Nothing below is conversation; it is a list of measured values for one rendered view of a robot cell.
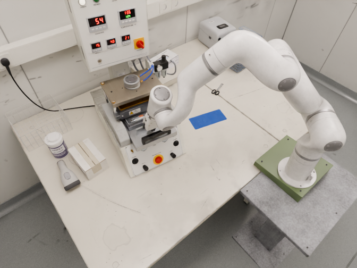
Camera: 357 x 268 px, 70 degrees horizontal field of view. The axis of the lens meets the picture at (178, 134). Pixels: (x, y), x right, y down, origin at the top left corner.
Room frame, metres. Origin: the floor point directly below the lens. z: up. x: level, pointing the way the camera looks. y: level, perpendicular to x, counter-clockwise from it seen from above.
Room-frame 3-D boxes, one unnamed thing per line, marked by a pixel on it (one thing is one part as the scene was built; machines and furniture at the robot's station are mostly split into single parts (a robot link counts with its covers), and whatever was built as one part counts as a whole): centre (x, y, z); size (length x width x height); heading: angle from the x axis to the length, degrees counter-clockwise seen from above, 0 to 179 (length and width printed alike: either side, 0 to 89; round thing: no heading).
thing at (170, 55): (1.57, 0.14, 0.83); 0.23 x 0.12 x 0.07; 141
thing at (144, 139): (0.77, 0.10, 0.99); 0.15 x 0.02 x 0.04; 122
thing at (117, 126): (0.85, 0.32, 0.96); 0.25 x 0.05 x 0.07; 32
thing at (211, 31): (1.92, -0.27, 0.88); 0.25 x 0.20 x 0.17; 36
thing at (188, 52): (1.72, -0.04, 0.77); 0.84 x 0.30 x 0.04; 132
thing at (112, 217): (1.11, 0.00, 0.37); 1.70 x 1.16 x 0.75; 132
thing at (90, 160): (0.74, 0.47, 0.80); 0.19 x 0.13 x 0.09; 42
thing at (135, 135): (0.88, 0.18, 0.97); 0.30 x 0.22 x 0.08; 32
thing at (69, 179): (0.65, 0.57, 0.79); 0.20 x 0.08 x 0.08; 42
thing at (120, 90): (1.02, 0.24, 1.08); 0.31 x 0.24 x 0.13; 122
